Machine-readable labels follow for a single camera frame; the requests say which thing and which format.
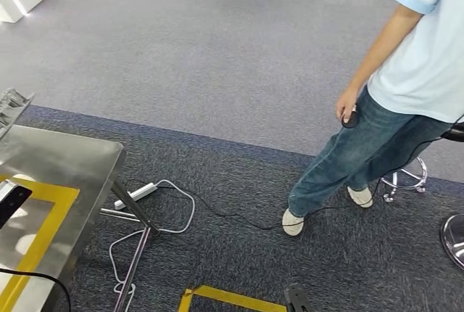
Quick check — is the person's right hand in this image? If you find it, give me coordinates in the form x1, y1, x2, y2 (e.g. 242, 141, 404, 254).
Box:
335, 83, 364, 126

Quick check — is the grey plastic wheel hubcap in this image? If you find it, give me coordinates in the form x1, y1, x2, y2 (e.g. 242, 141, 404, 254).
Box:
0, 87, 36, 141

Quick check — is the large yellow tape rectangle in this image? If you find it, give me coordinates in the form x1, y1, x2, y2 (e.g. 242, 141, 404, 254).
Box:
0, 175, 81, 312

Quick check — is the thin black floor cable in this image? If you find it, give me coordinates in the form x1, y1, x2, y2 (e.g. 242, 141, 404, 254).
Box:
123, 112, 464, 232

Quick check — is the chrome stool with black seat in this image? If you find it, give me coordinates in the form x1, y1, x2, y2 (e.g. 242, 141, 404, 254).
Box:
380, 122, 464, 204

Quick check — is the round chrome stool base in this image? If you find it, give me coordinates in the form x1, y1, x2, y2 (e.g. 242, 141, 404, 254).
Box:
439, 213, 464, 272

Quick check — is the yellow floor tape marking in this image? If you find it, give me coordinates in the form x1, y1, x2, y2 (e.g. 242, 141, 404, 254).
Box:
177, 284, 287, 312

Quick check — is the round black puck controller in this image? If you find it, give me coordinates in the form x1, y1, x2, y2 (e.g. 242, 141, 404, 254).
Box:
340, 110, 360, 130

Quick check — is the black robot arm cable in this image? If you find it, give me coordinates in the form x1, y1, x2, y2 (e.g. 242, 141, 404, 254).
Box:
0, 268, 72, 312

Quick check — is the person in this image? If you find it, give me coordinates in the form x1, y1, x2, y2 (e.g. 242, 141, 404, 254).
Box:
281, 0, 464, 238

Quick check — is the black robot body part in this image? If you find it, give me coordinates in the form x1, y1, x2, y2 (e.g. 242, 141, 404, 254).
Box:
284, 284, 314, 312

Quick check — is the white power strip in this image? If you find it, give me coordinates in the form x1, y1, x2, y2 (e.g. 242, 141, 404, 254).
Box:
113, 182, 158, 210

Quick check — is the stainless steel workbench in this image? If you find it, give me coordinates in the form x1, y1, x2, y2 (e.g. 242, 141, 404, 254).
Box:
0, 124, 160, 312

